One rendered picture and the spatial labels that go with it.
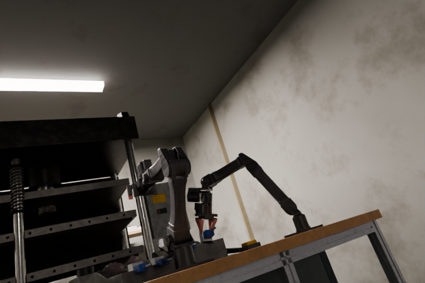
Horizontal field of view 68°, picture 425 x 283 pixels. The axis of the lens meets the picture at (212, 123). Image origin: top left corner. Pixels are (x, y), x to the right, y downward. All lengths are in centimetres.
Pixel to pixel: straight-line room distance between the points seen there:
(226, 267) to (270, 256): 20
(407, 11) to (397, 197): 134
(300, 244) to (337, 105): 184
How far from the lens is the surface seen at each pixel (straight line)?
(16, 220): 231
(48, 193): 242
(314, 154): 313
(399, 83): 267
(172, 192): 121
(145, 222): 234
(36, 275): 229
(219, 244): 167
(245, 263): 113
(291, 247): 126
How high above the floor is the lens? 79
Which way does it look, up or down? 23 degrees up
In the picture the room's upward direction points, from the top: 18 degrees counter-clockwise
